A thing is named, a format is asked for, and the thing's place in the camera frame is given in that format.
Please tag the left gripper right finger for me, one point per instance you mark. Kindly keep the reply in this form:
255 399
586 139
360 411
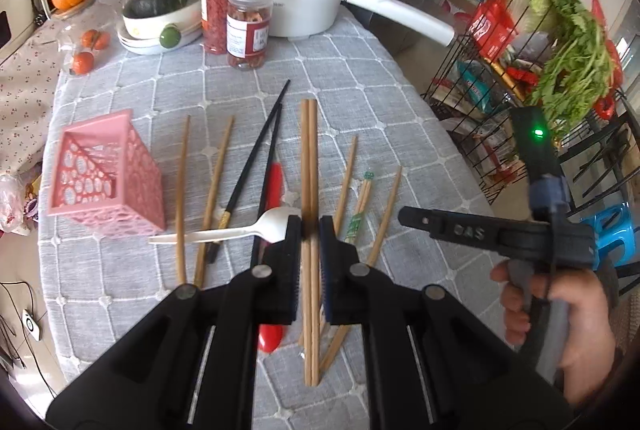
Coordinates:
430 362

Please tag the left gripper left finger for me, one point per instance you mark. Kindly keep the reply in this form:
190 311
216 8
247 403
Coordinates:
190 362

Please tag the red plastic spoon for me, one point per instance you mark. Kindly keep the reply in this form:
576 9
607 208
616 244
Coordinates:
270 336

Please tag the pink perforated utensil holder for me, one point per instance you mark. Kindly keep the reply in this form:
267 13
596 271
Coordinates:
105 178

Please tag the wooden chopstick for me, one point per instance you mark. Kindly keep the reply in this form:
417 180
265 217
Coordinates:
199 273
342 332
179 217
314 243
342 200

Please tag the person's right hand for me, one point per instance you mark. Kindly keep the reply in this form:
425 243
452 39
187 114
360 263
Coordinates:
589 351

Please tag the blue plastic stool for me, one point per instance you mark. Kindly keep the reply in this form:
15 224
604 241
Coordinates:
615 234

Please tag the black chopstick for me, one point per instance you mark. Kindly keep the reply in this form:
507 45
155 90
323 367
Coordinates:
254 125
257 241

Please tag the red plastic bag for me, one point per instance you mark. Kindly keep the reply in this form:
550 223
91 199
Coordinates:
607 71

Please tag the white plastic spoon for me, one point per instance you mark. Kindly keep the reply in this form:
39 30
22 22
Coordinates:
259 228

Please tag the green leafy herbs bunch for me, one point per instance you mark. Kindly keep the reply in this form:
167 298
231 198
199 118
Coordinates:
564 91

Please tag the green-printed bamboo chopstick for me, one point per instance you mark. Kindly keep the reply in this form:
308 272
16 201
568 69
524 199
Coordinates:
363 198

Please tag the grey checked tablecloth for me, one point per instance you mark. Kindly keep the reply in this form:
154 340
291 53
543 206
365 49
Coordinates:
183 104

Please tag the white ceramic bowl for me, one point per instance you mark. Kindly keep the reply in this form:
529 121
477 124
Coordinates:
160 34

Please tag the glass jar with small oranges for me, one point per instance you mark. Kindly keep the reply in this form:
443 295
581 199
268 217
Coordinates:
87 35

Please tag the floral white table cover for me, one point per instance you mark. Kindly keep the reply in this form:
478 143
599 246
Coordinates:
29 78

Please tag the short jar with red label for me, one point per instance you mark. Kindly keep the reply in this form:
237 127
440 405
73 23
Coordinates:
248 23

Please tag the tall jar of red berries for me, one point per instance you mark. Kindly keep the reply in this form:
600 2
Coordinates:
214 25

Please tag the black wire rack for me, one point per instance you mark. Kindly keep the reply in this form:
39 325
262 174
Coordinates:
517 75

